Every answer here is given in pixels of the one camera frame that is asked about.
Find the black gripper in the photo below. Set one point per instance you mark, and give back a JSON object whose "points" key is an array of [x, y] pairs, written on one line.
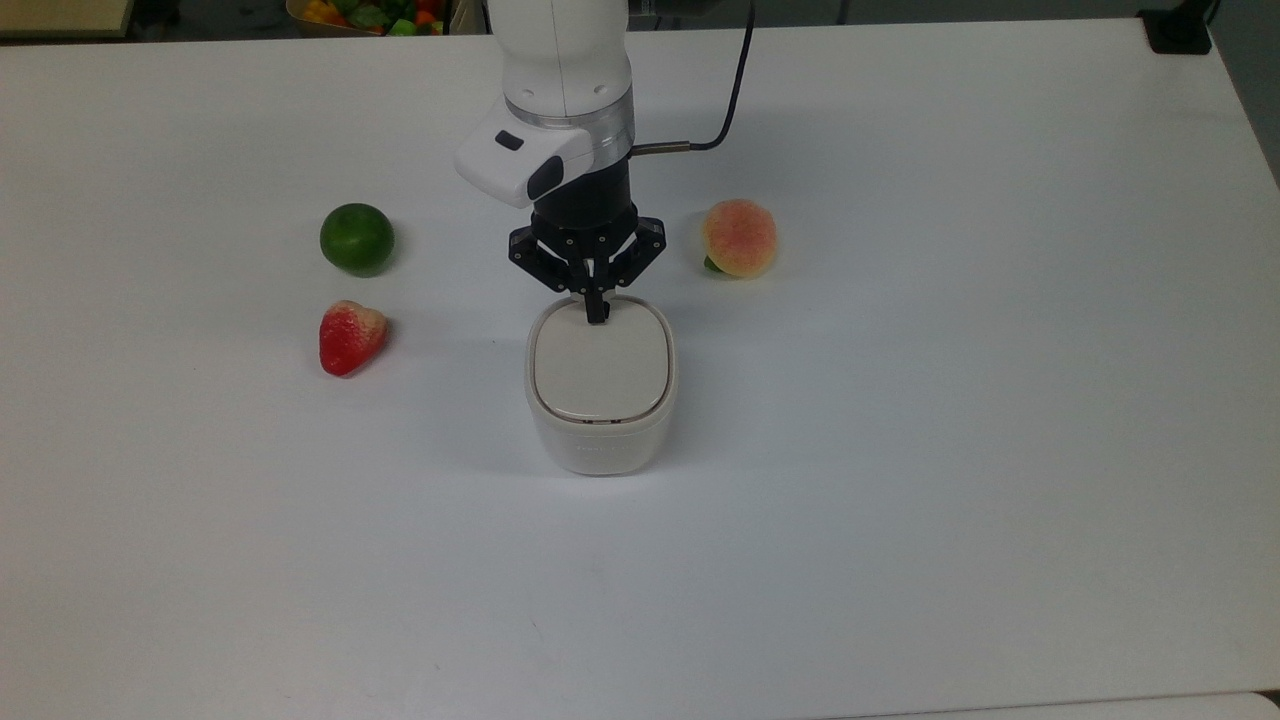
{"points": [[592, 205]]}

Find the beige garbage bin lid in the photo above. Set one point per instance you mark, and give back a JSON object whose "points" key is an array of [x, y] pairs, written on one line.
{"points": [[600, 370]]}

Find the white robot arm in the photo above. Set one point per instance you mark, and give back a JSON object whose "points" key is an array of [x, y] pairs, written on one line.
{"points": [[560, 70]]}

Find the white garbage bin body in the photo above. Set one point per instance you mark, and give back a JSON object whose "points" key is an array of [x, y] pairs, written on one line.
{"points": [[598, 450]]}

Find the orange pink peach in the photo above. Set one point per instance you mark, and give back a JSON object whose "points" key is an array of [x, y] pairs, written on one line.
{"points": [[739, 238]]}

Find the green lime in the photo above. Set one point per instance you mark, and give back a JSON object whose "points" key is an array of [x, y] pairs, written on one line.
{"points": [[356, 238]]}

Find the red strawberry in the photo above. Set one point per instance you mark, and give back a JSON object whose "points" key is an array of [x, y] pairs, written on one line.
{"points": [[348, 340]]}

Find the basket of toy fruits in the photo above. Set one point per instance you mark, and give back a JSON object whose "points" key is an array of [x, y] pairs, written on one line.
{"points": [[370, 14]]}

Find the light wooden board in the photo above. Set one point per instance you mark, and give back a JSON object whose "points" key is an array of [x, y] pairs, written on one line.
{"points": [[60, 15]]}

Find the black table clamp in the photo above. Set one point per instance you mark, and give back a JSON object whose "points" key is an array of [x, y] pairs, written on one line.
{"points": [[1178, 30]]}

